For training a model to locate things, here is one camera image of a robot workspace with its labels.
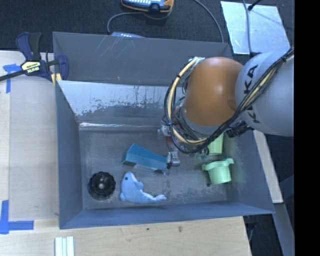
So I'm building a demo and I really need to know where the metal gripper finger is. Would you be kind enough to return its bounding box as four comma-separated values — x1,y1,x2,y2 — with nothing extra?
166,151,181,168
157,124,169,140

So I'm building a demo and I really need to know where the blue wedge block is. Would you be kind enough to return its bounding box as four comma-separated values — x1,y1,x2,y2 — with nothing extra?
121,143,169,174

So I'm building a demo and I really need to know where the light green plastic cup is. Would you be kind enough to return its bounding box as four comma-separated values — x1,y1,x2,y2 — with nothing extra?
206,132,225,156
201,157,235,186

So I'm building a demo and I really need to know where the light blue toy dolphin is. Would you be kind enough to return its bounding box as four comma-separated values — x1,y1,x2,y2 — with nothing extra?
119,171,168,204

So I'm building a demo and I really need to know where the grey metal bin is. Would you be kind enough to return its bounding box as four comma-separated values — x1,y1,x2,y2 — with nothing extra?
51,31,276,230

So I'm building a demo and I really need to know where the black round ribbed knob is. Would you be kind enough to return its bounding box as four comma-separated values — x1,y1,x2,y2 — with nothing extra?
87,171,117,201

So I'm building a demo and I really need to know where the pale wood board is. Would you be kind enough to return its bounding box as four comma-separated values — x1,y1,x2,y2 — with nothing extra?
8,74,61,222

